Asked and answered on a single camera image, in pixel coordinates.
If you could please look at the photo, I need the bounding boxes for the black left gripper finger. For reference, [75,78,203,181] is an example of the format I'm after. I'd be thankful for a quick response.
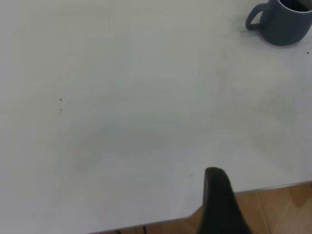
[196,167,254,234]

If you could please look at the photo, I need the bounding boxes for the dark grey mug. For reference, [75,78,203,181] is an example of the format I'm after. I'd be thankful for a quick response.
[245,0,312,46]

